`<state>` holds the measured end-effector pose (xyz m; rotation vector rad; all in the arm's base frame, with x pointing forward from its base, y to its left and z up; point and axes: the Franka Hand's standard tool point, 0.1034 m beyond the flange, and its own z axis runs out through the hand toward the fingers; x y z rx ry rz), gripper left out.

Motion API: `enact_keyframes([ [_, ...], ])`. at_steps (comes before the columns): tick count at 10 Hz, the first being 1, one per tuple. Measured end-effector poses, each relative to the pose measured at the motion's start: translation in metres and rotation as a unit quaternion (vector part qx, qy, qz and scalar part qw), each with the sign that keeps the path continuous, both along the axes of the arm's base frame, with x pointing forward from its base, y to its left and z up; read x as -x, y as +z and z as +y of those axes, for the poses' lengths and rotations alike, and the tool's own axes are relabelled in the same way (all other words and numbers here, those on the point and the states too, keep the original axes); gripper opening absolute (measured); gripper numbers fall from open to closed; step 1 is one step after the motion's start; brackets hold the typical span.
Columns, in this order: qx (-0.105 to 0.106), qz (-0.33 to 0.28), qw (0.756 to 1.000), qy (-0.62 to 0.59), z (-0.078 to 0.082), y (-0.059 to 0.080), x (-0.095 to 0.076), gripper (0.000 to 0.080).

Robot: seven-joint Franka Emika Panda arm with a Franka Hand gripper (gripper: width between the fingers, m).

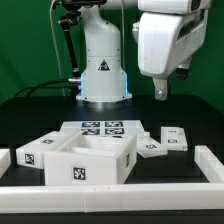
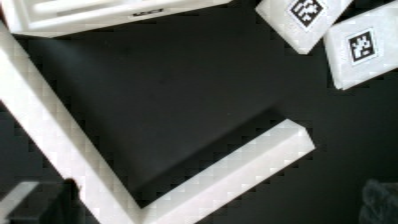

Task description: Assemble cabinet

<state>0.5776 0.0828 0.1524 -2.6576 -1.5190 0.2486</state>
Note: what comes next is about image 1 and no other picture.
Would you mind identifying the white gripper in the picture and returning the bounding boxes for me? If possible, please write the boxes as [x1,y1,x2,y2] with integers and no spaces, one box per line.
[133,9,208,100]

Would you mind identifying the white cabinet door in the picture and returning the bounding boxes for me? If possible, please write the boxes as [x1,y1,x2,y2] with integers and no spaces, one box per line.
[161,127,188,151]
[137,132,168,158]

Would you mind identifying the white cabinet body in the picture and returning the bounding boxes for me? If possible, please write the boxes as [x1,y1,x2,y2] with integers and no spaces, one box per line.
[44,135,137,186]

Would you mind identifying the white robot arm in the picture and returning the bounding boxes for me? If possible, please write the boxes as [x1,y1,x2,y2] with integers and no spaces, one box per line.
[77,0,211,103]

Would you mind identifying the white cabinet top block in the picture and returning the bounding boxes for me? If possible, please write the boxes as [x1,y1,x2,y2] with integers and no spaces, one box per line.
[15,130,77,170]

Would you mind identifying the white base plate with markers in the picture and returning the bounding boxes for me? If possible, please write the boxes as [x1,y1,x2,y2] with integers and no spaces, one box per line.
[60,120,144,136]

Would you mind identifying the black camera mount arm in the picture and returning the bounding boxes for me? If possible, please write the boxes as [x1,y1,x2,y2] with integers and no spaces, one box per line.
[54,0,108,79]

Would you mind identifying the white U-shaped obstacle frame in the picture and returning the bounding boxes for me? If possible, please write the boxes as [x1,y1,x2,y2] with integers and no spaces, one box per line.
[0,146,224,213]

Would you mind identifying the black cables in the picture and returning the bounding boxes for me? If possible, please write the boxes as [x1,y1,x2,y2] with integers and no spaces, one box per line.
[13,77,82,98]

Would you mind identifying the white cable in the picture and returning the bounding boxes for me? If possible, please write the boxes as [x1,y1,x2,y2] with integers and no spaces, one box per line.
[49,0,66,97]

